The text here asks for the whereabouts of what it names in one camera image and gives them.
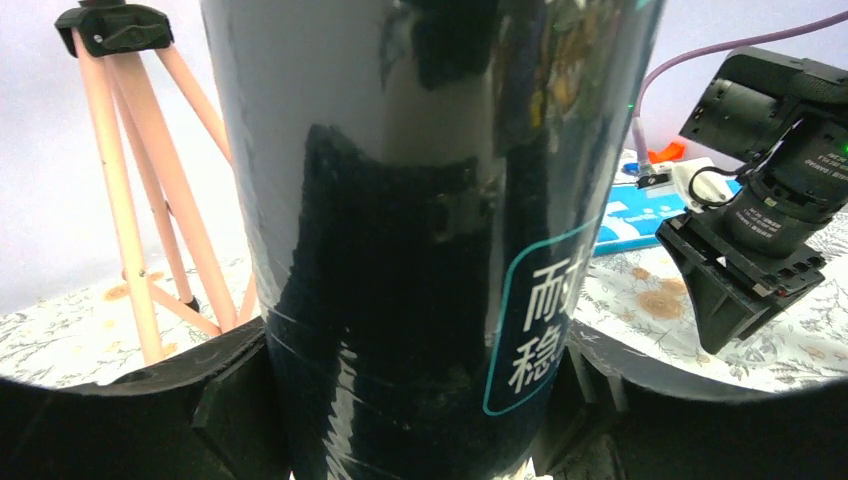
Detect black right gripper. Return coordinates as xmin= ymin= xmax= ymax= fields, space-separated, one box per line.
xmin=657 ymin=119 xmax=847 ymax=354

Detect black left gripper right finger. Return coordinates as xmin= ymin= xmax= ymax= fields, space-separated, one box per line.
xmin=531 ymin=322 xmax=847 ymax=479

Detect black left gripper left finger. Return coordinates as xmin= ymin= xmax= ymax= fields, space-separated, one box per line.
xmin=1 ymin=319 xmax=291 ymax=479

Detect black shuttlecock tube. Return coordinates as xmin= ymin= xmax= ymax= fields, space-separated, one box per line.
xmin=201 ymin=0 xmax=664 ymax=479

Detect blue sport racket bag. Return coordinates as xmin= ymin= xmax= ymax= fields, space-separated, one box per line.
xmin=592 ymin=175 xmax=743 ymax=258

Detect orange clip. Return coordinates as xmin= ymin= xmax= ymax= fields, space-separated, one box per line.
xmin=648 ymin=141 xmax=686 ymax=164

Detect pink tripod stand legs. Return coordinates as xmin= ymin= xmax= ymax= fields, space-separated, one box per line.
xmin=54 ymin=1 xmax=257 ymax=365

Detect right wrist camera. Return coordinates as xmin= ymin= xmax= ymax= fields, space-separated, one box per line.
xmin=636 ymin=157 xmax=739 ymax=213

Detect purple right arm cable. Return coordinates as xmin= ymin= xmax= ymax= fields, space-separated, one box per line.
xmin=631 ymin=9 xmax=848 ymax=170

